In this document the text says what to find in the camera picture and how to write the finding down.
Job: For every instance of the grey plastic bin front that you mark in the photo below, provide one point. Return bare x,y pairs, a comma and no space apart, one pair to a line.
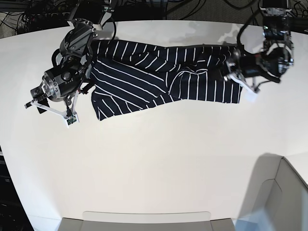
102,221

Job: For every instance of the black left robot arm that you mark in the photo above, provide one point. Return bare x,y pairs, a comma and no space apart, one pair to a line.
276,55

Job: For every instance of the grey plastic bin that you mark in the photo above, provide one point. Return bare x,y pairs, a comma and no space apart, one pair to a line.
102,221
276,198

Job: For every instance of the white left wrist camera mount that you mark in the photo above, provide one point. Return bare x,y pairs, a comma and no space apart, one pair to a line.
251,91

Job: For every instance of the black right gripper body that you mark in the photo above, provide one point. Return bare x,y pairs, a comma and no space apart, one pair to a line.
57,83

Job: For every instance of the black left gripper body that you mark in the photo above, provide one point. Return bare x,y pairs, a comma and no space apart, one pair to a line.
244,65

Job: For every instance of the grey plastic bin right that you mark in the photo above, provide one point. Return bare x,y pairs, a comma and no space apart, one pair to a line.
276,198

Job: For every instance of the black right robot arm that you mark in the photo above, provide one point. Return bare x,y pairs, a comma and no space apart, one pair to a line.
72,59

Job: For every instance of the navy white striped T-shirt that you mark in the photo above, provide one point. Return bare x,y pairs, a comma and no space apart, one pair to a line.
130,76

